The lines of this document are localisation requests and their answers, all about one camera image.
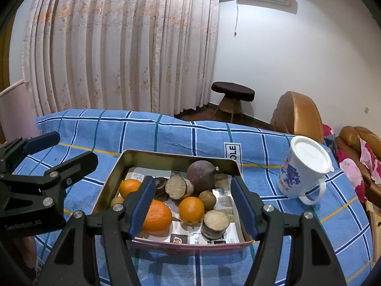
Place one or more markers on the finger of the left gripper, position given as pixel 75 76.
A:
pixel 14 152
pixel 20 192

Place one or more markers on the dark round stool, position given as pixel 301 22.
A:
pixel 234 94

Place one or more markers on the brown leather chair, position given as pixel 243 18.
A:
pixel 297 114

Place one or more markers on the large mandarin orange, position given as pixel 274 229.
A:
pixel 158 218

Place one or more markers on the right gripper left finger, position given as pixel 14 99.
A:
pixel 72 261

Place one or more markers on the small orange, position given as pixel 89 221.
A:
pixel 191 210

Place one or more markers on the purple passion fruit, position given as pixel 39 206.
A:
pixel 202 175

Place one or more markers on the pink plastic pitcher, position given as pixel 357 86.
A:
pixel 17 115

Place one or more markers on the small brown kiwi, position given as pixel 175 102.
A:
pixel 208 199

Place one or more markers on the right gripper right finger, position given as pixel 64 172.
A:
pixel 312 260

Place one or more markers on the blue plaid tablecloth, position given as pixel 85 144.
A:
pixel 109 132

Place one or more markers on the floral beige curtain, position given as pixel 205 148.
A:
pixel 146 55

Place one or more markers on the white floral mug with lid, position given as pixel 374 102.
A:
pixel 302 174

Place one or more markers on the pink red cushion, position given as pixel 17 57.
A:
pixel 346 164

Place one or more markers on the gold metal tin box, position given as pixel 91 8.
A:
pixel 179 238

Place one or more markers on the small tan longan fruit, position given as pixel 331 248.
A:
pixel 117 200

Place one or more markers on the brown leather sofa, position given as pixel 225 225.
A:
pixel 363 147

